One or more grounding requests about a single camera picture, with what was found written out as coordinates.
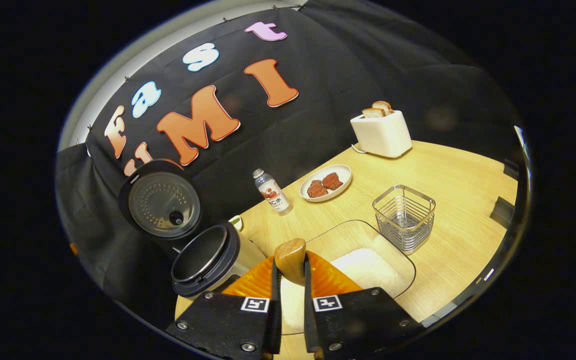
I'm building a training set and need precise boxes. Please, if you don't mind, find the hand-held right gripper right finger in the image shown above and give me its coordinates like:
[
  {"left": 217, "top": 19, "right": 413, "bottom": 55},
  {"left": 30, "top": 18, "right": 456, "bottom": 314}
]
[{"left": 303, "top": 251, "right": 425, "bottom": 360}]

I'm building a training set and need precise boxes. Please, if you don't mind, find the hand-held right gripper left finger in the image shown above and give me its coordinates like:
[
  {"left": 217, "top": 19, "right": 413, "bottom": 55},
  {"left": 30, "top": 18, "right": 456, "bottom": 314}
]
[{"left": 164, "top": 256, "right": 283, "bottom": 360}]

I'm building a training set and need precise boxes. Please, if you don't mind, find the wooden spoon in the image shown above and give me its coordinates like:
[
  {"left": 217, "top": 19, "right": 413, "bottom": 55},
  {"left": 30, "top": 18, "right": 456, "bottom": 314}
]
[{"left": 274, "top": 238, "right": 307, "bottom": 287}]

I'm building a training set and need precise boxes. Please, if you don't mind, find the black and silver rice cooker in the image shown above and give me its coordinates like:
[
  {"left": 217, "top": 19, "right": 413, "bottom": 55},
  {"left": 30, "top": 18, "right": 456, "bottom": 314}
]
[{"left": 118, "top": 159, "right": 268, "bottom": 299}]

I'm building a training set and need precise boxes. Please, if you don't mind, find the metal wire chopstick holder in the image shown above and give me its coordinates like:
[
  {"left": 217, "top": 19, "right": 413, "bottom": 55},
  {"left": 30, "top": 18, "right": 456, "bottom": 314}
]
[{"left": 372, "top": 184, "right": 437, "bottom": 256}]

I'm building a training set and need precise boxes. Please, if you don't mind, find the clear glass dish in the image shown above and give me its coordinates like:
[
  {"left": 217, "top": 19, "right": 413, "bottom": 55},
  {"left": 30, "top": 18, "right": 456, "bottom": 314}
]
[{"left": 279, "top": 219, "right": 417, "bottom": 336}]

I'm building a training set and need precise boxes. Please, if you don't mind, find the small clear drink bottle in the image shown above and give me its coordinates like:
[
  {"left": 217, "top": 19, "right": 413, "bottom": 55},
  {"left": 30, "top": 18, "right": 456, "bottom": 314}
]
[{"left": 252, "top": 168, "right": 293, "bottom": 216}]

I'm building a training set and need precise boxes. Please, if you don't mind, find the red meat piece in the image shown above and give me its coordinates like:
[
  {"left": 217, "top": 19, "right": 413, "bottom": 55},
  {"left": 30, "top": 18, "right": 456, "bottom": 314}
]
[
  {"left": 321, "top": 172, "right": 344, "bottom": 191},
  {"left": 307, "top": 180, "right": 329, "bottom": 199}
]

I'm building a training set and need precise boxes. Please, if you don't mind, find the white oval plate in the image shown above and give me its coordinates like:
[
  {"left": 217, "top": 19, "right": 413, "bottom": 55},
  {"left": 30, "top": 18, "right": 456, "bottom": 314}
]
[{"left": 299, "top": 164, "right": 353, "bottom": 203}]

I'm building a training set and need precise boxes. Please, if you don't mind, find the black backdrop cloth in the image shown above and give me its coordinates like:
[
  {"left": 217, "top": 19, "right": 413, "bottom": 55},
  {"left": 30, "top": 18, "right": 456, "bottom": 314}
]
[{"left": 55, "top": 0, "right": 524, "bottom": 321}]

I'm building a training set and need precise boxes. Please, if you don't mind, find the white toaster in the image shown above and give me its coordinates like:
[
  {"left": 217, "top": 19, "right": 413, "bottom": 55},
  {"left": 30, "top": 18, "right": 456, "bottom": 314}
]
[{"left": 350, "top": 110, "right": 413, "bottom": 159}]

